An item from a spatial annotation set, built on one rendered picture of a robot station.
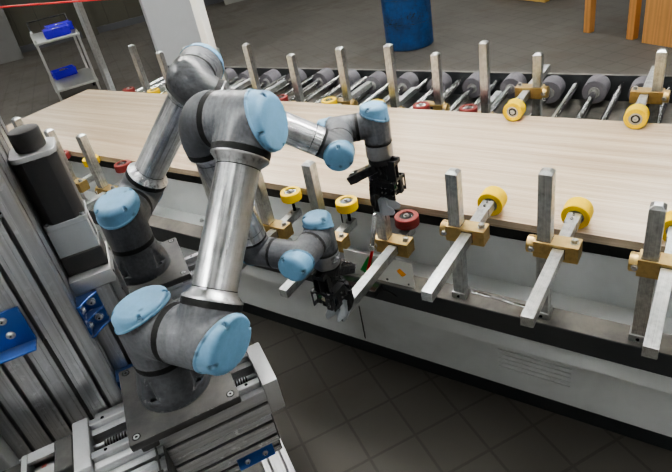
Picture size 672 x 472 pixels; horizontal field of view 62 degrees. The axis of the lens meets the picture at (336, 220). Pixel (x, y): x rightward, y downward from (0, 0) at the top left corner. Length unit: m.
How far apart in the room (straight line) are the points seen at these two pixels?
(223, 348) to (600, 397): 1.54
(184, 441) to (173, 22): 6.76
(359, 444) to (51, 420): 1.27
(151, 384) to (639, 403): 1.61
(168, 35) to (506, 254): 6.35
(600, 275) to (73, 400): 1.48
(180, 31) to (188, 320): 6.84
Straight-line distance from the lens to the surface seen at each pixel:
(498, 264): 1.97
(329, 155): 1.35
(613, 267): 1.86
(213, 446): 1.33
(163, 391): 1.20
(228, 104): 1.09
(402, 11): 6.72
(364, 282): 1.66
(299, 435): 2.43
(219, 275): 1.04
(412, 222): 1.82
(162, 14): 7.69
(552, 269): 1.51
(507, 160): 2.14
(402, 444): 2.33
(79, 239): 1.30
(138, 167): 1.63
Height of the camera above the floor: 1.89
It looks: 31 degrees down
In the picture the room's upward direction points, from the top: 11 degrees counter-clockwise
